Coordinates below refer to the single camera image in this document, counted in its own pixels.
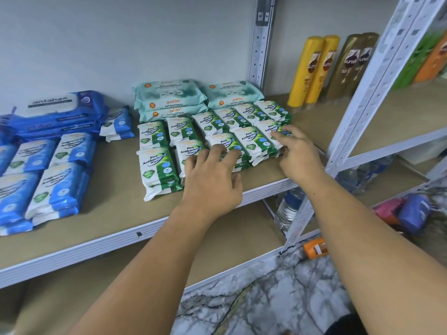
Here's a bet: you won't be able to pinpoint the group of blue wipe packets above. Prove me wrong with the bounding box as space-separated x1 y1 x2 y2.
0 107 135 237

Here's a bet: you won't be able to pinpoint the water bottles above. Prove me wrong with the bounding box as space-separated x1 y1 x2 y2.
274 155 397 236

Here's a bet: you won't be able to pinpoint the white box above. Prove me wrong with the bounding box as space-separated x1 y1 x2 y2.
400 136 447 166

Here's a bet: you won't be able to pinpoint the pink bottle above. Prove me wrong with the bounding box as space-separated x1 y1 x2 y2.
373 199 406 228

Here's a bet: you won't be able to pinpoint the blue bottle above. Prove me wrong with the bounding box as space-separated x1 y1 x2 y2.
398 194 433 235

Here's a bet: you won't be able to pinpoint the yellow bottle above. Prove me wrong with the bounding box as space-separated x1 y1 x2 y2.
288 36 325 109
305 34 341 105

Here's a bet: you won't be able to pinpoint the small green packets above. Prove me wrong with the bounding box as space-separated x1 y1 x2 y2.
253 118 289 155

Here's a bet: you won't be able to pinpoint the person's right forearm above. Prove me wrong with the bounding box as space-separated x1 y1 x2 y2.
300 171 447 335

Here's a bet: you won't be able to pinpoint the grey metal shelf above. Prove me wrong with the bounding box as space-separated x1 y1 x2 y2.
0 0 447 335

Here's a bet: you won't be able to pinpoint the group of green pine packets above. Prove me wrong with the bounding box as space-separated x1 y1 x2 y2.
137 100 293 202

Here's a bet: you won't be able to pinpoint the person's right leg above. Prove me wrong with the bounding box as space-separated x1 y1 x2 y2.
325 314 367 335

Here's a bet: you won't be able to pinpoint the dark brown bottle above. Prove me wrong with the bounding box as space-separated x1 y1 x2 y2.
325 33 363 101

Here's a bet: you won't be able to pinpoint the person's left forearm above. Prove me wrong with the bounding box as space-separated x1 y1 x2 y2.
70 209 235 335

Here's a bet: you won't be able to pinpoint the green bottle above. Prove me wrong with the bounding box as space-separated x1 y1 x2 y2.
391 31 434 91

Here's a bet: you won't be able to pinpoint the person's left hand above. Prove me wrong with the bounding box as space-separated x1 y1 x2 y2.
179 144 244 224

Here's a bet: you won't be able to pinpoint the person's right hand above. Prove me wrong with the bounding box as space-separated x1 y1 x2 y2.
271 125 325 184

